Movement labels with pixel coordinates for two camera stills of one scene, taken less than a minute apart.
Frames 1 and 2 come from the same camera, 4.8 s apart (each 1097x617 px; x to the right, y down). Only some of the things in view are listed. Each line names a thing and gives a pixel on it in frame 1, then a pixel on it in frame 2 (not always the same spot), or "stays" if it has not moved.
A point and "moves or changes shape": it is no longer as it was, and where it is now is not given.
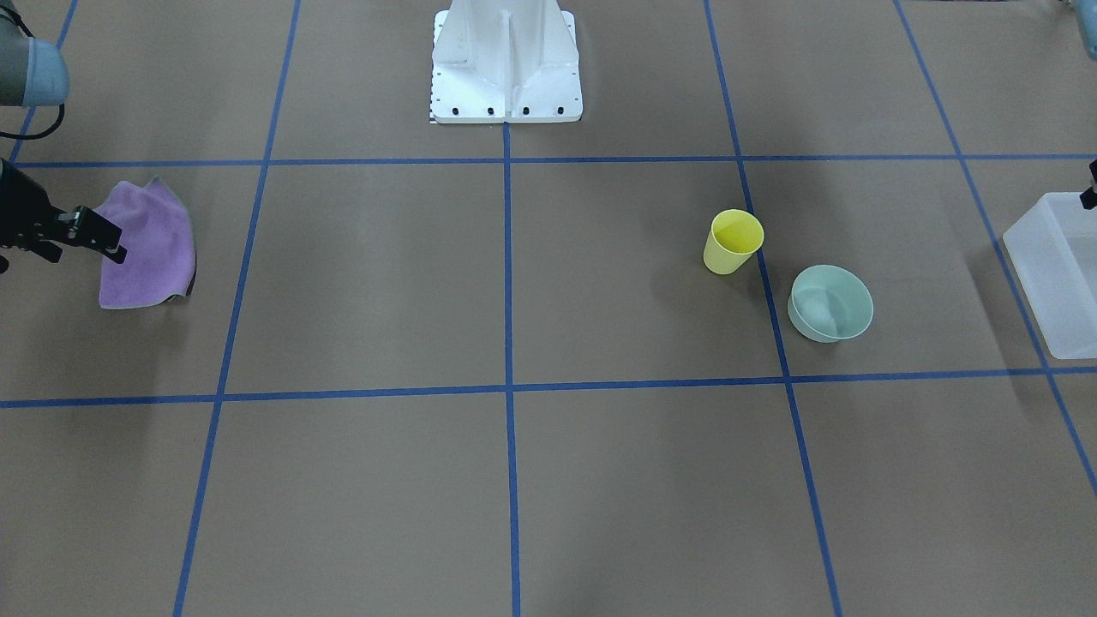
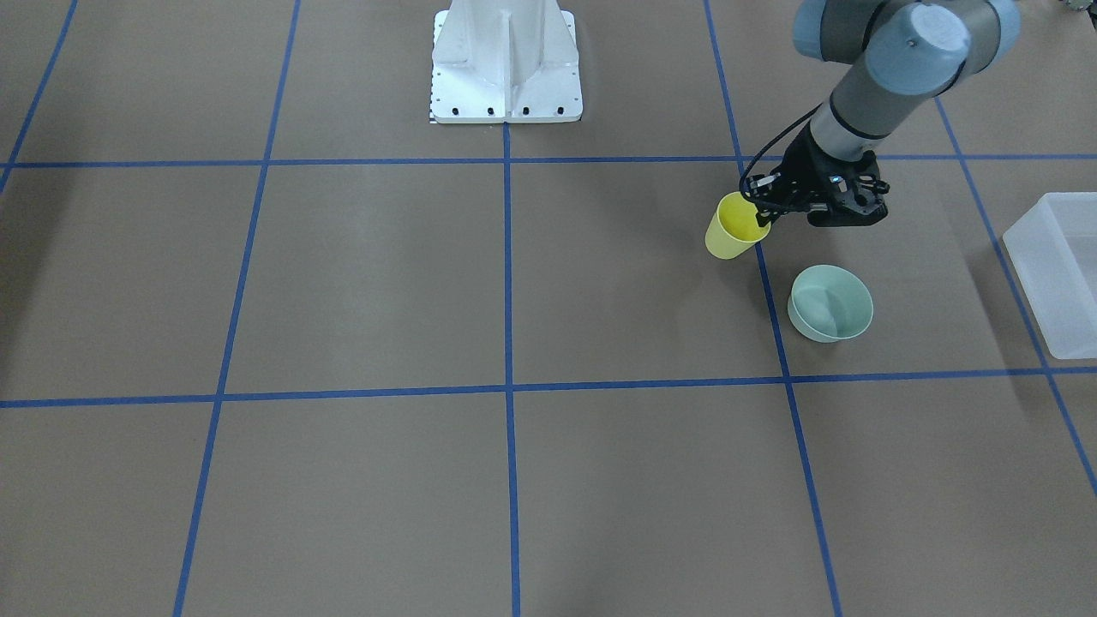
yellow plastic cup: (735, 236) moves or changes shape
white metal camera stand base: (513, 61) stays
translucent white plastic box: (1053, 249) stays
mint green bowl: (828, 303) stays
